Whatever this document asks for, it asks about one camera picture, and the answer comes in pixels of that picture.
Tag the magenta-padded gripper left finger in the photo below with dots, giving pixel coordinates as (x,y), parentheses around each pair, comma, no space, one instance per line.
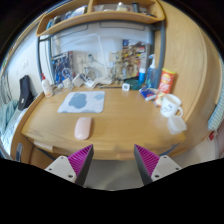
(75,165)

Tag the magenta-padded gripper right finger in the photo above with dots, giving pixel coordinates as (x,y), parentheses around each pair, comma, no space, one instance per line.
(151,165)

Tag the pink computer mouse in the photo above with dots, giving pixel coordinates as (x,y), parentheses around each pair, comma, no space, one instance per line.
(83,128)

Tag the grey blue-patterned mouse pad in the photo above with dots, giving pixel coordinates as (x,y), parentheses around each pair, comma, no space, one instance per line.
(81,101)

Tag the translucent plastic cup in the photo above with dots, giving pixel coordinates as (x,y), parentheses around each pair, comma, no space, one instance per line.
(176,125)

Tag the white mug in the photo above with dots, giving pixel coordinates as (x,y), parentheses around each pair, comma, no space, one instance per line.
(169,106)

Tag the blue snack packet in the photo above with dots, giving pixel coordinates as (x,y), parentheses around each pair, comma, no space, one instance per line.
(148,93)

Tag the red chips can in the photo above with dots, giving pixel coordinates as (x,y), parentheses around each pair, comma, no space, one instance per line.
(165,85)

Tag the teal round tin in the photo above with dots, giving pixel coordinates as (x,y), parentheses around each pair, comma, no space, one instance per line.
(136,85)

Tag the white bottle with red cap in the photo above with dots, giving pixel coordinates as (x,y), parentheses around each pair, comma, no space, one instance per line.
(47,88)

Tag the small white cube clock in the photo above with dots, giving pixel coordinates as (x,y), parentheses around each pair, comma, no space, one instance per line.
(126,87)

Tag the small white power adapter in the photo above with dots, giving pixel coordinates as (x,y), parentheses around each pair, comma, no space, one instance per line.
(67,82)

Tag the large white power adapter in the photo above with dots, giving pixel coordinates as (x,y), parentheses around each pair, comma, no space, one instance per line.
(77,81)

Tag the green blanket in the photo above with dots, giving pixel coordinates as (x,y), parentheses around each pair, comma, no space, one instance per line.
(7,115)

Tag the black ruler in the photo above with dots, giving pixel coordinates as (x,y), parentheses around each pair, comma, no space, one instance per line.
(110,86)

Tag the black backpack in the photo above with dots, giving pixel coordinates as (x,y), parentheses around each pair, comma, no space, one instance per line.
(25,93)

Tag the blue spray bottle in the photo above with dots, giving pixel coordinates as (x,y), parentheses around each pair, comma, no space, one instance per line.
(152,75)

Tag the steel cup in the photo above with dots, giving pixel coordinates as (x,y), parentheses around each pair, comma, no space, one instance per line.
(90,74)

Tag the blue robot model kit box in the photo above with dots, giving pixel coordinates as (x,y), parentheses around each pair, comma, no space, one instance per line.
(61,66)

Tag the tan robot figure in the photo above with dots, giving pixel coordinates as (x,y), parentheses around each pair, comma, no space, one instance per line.
(125,65)

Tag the white desk lamp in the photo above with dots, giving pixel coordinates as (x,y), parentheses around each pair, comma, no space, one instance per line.
(104,60)

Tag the colourful printed toy box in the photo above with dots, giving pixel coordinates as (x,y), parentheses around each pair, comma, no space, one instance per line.
(140,50)

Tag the wooden shelf unit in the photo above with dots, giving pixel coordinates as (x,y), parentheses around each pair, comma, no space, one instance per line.
(100,16)

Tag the white wall box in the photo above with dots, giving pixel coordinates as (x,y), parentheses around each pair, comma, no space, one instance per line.
(113,56)

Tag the grey metal desk frame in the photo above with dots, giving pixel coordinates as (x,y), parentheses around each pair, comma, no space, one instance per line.
(162,50)

